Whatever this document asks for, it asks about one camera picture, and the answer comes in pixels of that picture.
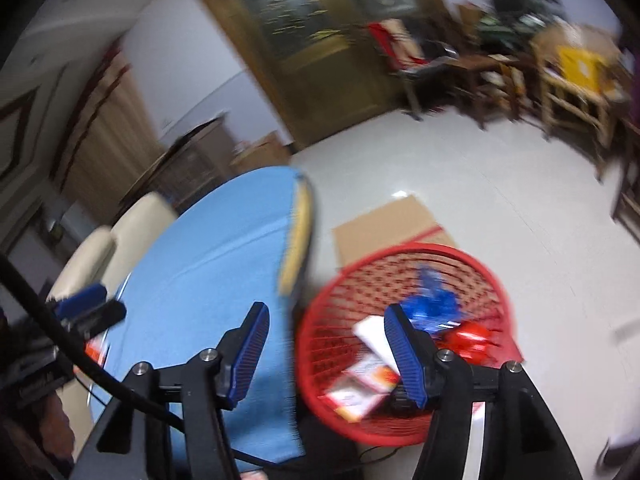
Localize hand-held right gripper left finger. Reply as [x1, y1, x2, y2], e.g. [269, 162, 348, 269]
[70, 301, 271, 480]

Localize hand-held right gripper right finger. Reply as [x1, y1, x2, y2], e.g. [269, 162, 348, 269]
[383, 303, 583, 480]

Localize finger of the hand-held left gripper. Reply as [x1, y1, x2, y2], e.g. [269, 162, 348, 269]
[47, 284, 108, 318]
[60, 301, 127, 341]

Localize yellow red carton box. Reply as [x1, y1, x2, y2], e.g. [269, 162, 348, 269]
[322, 314, 403, 422]

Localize blue plastic bag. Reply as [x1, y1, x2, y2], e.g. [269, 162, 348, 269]
[400, 265, 461, 333]

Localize red plastic bag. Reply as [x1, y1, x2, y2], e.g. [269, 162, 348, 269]
[440, 321, 493, 363]

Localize red plastic mesh basket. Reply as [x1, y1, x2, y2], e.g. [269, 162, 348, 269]
[295, 243, 523, 447]

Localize person's left hand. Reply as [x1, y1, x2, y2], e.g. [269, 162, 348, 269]
[35, 395, 76, 466]

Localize orange white tissue packet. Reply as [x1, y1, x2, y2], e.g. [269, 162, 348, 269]
[75, 332, 111, 376]

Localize blue tablecloth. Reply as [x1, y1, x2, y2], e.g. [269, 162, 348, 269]
[72, 166, 316, 466]

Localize flat cardboard sheet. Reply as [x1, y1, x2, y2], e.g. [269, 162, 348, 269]
[332, 195, 461, 268]

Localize round table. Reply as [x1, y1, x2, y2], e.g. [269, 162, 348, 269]
[277, 172, 317, 301]

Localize beige curtains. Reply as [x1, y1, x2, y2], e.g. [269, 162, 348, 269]
[52, 42, 166, 211]

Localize wooden crib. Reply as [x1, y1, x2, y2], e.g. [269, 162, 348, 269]
[120, 115, 236, 206]

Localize brown cardboard box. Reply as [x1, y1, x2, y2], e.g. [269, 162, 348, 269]
[230, 131, 291, 166]

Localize wooden double door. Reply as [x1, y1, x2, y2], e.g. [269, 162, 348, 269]
[185, 0, 451, 151]

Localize dark wooden stool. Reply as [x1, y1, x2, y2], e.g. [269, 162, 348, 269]
[450, 55, 523, 128]

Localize wicker chair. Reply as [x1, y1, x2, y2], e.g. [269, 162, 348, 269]
[530, 25, 626, 181]

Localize red striped blanket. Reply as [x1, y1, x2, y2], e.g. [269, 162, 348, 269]
[367, 19, 426, 68]

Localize yellow cardboard box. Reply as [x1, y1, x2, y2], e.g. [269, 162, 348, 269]
[557, 45, 608, 93]

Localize cluttered computer desk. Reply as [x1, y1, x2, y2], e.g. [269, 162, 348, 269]
[475, 10, 556, 56]

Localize black cable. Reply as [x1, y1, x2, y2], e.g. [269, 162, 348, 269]
[0, 255, 186, 431]

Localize metal frame chair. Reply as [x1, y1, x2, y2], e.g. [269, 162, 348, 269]
[367, 19, 461, 121]

